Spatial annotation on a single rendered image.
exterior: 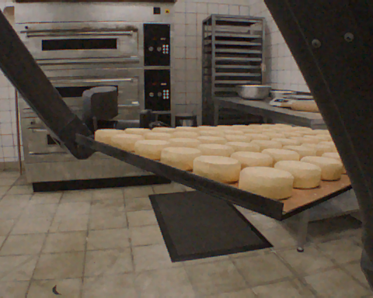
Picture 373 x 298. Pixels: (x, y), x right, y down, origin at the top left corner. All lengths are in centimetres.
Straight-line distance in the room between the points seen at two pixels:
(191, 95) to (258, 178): 400
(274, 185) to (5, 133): 421
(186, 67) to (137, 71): 125
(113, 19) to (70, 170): 151
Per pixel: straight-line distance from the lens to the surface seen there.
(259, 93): 319
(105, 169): 324
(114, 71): 311
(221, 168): 31
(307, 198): 30
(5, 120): 436
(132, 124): 67
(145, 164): 37
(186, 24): 429
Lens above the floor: 110
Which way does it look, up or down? 12 degrees down
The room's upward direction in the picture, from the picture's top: straight up
